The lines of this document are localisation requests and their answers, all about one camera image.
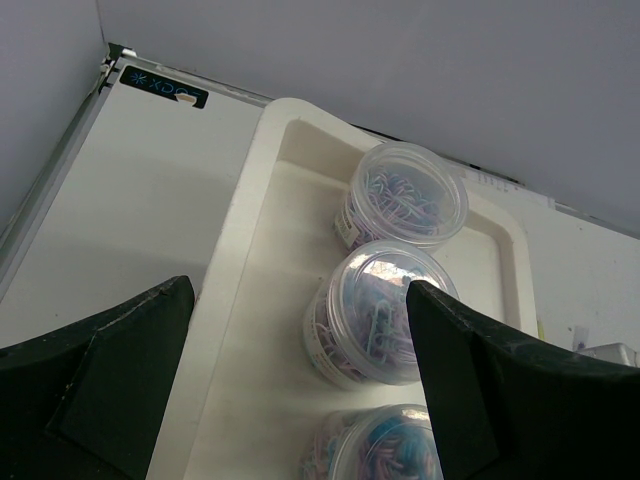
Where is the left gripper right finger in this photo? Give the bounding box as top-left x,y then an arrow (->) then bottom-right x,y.
406,281 -> 639,479

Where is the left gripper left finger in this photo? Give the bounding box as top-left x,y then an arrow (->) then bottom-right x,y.
1,276 -> 194,479

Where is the clear jar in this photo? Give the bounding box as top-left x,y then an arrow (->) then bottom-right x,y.
302,240 -> 458,390
334,142 -> 469,252
299,404 -> 444,480

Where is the white three-drawer storage box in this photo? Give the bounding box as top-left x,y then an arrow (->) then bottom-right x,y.
149,97 -> 539,480

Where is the black table logo sticker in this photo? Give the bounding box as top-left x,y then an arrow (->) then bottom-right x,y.
119,65 -> 209,109

